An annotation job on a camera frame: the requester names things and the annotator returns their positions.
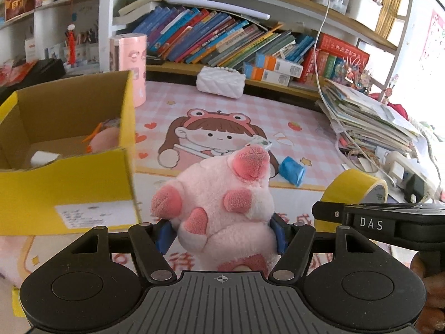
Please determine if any blue plastic bag bundle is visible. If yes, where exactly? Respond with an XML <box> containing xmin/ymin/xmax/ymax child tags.
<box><xmin>278</xmin><ymin>157</ymin><xmax>305</xmax><ymax>187</ymax></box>

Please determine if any pink plush pig toy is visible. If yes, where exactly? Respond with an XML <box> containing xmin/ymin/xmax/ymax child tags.
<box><xmin>151</xmin><ymin>145</ymin><xmax>278</xmax><ymax>275</ymax></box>

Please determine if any white staples box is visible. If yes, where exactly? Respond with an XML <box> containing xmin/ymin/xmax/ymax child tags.
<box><xmin>245</xmin><ymin>135</ymin><xmax>272</xmax><ymax>151</ymax></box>

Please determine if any yellow tape roll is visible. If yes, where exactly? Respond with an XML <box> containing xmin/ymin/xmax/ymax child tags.
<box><xmin>311</xmin><ymin>169</ymin><xmax>388</xmax><ymax>232</ymax></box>

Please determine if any pink plush duck toy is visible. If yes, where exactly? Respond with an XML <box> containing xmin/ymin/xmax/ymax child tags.
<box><xmin>82</xmin><ymin>122</ymin><xmax>120</xmax><ymax>153</ymax></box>

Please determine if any pink checkered cartoon desk mat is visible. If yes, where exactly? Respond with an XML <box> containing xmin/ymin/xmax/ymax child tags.
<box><xmin>1</xmin><ymin>82</ymin><xmax>346</xmax><ymax>286</ymax></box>

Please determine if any stack of papers and magazines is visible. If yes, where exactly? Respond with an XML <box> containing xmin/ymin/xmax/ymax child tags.
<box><xmin>318</xmin><ymin>80</ymin><xmax>422</xmax><ymax>155</ymax></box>

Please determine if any yellow cardboard box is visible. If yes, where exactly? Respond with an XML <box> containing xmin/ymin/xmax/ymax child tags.
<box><xmin>1</xmin><ymin>71</ymin><xmax>139</xmax><ymax>236</ymax></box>

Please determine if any grey purple plush toy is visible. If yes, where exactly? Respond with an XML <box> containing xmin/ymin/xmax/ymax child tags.
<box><xmin>101</xmin><ymin>118</ymin><xmax>121</xmax><ymax>131</ymax></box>

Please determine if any white small box device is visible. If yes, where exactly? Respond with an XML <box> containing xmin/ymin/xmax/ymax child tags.
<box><xmin>30</xmin><ymin>151</ymin><xmax>60</xmax><ymax>167</ymax></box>

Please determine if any white quilted pearl purse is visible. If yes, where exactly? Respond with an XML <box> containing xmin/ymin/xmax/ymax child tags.
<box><xmin>196</xmin><ymin>67</ymin><xmax>246</xmax><ymax>100</ymax></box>

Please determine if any orange blue white box lower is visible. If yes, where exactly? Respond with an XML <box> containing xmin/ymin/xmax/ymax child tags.
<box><xmin>243</xmin><ymin>63</ymin><xmax>290</xmax><ymax>87</ymax></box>

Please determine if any orange blue white box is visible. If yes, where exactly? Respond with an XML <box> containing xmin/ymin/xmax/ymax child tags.
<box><xmin>255</xmin><ymin>53</ymin><xmax>303</xmax><ymax>78</ymax></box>
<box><xmin>243</xmin><ymin>63</ymin><xmax>290</xmax><ymax>87</ymax></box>

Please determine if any orange blue white box upper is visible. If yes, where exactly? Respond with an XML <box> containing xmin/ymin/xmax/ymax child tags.
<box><xmin>255</xmin><ymin>53</ymin><xmax>303</xmax><ymax>78</ymax></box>

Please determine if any pink cylindrical pen holder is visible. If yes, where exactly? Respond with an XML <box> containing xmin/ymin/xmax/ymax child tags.
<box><xmin>109</xmin><ymin>33</ymin><xmax>147</xmax><ymax>107</ymax></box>

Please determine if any red boxed book set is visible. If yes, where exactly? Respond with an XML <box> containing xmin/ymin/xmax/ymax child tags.
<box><xmin>317</xmin><ymin>33</ymin><xmax>370</xmax><ymax>70</ymax></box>

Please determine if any red white bottle figure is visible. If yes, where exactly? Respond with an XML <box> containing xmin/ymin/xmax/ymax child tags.
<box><xmin>67</xmin><ymin>23</ymin><xmax>76</xmax><ymax>66</ymax></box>

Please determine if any white charging cable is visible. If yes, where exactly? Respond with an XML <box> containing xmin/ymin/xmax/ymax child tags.
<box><xmin>311</xmin><ymin>0</ymin><xmax>394</xmax><ymax>185</ymax></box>

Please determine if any white bookshelf frame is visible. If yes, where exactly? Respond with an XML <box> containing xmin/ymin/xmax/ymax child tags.
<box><xmin>99</xmin><ymin>0</ymin><xmax>413</xmax><ymax>89</ymax></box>

